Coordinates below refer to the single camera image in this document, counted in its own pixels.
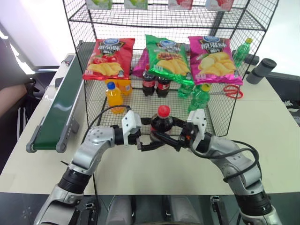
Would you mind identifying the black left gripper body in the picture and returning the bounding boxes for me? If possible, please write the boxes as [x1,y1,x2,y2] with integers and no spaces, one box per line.
[128,126,144,151]

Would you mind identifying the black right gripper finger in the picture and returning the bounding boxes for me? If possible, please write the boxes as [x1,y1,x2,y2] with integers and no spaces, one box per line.
[151,131,182,152]
[172,118,188,128]

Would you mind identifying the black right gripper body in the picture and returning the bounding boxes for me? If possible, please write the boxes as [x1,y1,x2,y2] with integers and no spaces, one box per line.
[177,121,197,149]

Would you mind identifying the cola bottle with red cap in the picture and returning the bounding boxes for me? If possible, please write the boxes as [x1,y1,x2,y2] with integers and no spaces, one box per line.
[150,105,174,144]

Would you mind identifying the green conveyor belt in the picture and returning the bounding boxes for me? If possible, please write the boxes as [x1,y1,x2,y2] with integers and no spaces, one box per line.
[25,54,86,154]

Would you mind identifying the conveyor control box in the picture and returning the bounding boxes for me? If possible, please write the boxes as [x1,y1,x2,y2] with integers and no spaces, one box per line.
[61,55,74,67]

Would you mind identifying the green soda bottle yellow cap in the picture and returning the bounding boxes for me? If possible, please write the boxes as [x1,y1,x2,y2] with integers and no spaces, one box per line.
[232,37,254,68]
[187,83,212,113]

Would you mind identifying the cola bottle with red label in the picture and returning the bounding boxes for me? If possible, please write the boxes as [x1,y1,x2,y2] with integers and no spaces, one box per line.
[156,75,172,98]
[142,64,158,97]

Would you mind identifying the orange soda bottle blue cap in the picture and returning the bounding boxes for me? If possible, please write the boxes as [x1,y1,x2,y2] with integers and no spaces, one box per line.
[105,81,124,115]

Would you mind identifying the magenta potato chip bag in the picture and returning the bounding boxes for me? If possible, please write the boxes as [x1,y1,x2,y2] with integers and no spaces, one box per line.
[187,35,244,86]
[132,50,150,76]

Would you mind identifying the green potato chip bag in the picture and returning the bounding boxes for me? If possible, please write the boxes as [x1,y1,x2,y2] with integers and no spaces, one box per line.
[145,34,195,86]

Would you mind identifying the red potato chip bag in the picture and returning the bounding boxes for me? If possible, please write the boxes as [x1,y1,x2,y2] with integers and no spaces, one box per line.
[82,37,136,81]

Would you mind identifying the grey black cylinder device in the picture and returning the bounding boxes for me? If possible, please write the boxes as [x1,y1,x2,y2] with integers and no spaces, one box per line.
[246,58,278,84]

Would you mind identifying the black flat device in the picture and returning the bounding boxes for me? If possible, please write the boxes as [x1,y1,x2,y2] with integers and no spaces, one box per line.
[243,54,261,65]

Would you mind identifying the black striped trousers leg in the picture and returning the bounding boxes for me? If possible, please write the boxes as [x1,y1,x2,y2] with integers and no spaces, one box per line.
[15,78,40,142]

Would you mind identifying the green printed snack box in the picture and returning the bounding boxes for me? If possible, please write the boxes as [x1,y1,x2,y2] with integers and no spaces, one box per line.
[123,0,149,10]
[85,0,113,11]

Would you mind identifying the red printed snack box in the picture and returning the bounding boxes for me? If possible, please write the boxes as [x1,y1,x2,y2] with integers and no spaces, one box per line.
[205,0,235,12]
[167,0,194,11]

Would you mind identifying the person dark shirt torso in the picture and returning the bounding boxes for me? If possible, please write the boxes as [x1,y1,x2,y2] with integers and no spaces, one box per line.
[0,37,32,91]

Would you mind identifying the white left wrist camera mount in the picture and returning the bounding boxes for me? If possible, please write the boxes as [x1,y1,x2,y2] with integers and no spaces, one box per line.
[121,110,143,146]

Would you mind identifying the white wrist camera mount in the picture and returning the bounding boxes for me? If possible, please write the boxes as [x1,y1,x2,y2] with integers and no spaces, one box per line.
[121,110,143,146]
[186,108,208,144]

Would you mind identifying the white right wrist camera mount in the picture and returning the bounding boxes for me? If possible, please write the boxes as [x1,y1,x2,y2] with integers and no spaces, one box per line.
[186,108,208,144]

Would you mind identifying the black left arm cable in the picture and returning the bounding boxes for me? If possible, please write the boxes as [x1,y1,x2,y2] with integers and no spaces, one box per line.
[80,105,131,225]

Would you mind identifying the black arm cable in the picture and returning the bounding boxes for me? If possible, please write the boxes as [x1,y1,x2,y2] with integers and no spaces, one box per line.
[80,105,131,225]
[189,137,261,184]

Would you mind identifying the red handled scissors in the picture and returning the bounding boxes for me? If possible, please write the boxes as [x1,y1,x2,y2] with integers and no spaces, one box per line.
[209,84,245,99]

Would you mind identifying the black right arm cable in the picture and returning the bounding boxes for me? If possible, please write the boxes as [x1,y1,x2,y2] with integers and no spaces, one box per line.
[189,137,261,184]

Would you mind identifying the black wire grid rack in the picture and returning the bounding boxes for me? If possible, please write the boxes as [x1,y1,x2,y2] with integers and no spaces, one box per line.
[61,0,280,138]

